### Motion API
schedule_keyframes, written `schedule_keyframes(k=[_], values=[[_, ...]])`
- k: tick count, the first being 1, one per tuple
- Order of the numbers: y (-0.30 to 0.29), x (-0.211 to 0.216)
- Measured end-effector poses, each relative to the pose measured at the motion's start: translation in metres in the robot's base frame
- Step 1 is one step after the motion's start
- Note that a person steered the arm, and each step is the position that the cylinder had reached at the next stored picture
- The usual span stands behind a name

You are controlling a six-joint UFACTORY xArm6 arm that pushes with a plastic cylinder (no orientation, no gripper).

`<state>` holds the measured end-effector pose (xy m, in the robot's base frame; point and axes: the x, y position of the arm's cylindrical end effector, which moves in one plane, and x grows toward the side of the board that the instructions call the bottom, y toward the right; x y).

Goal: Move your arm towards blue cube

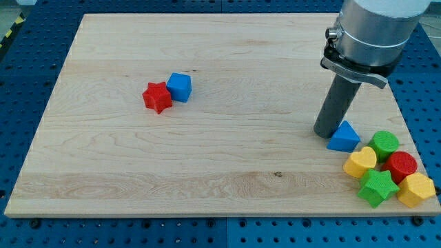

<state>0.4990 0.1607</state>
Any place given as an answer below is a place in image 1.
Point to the blue cube block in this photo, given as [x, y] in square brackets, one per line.
[179, 86]

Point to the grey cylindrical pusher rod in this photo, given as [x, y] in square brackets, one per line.
[335, 106]

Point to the red star block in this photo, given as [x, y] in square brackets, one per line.
[157, 97]

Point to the yellow heart block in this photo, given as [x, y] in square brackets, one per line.
[359, 162]

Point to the green star block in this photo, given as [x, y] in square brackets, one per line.
[377, 187]

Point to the red cylinder block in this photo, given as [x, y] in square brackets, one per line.
[400, 165]

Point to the blue triangular prism block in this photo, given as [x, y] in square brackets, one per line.
[344, 139]

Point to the green cylinder block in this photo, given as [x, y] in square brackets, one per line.
[384, 144]

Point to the yellow hexagon block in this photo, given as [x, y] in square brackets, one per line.
[415, 189]

